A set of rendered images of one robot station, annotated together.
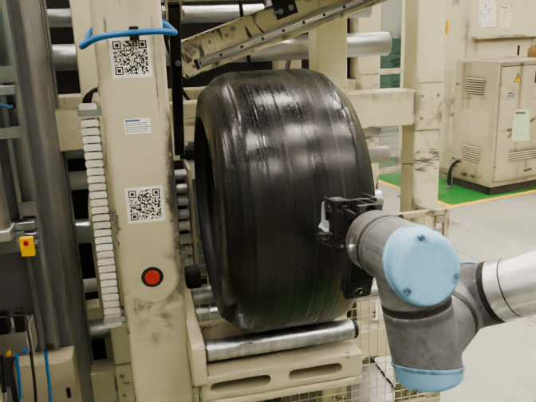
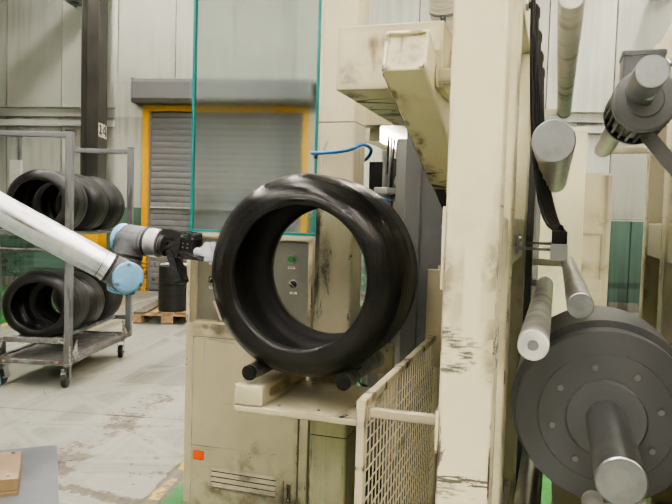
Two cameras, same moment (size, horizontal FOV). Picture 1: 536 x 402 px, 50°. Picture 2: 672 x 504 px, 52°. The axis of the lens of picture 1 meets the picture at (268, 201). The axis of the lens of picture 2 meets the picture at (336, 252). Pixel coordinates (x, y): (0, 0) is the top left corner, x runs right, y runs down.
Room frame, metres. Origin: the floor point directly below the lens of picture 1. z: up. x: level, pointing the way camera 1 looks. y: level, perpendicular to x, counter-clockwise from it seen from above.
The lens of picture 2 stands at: (2.35, -1.71, 1.35)
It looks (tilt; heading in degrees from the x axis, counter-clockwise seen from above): 3 degrees down; 121
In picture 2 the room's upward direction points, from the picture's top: 2 degrees clockwise
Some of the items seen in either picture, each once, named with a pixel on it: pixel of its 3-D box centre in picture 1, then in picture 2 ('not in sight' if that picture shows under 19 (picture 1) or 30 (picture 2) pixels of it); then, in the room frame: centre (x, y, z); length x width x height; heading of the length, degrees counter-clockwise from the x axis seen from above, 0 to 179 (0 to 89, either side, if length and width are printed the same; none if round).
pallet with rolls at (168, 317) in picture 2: not in sight; (178, 287); (-3.79, 4.74, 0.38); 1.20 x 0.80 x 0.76; 121
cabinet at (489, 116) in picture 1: (508, 123); not in sight; (5.70, -2.41, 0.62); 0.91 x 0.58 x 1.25; 113
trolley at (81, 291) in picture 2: not in sight; (68, 255); (-2.46, 2.05, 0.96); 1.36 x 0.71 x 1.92; 113
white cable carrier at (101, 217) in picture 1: (104, 218); not in sight; (1.15, 0.34, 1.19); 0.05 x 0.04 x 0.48; 13
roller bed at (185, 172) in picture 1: (158, 217); (454, 315); (1.59, 0.32, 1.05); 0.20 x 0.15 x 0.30; 103
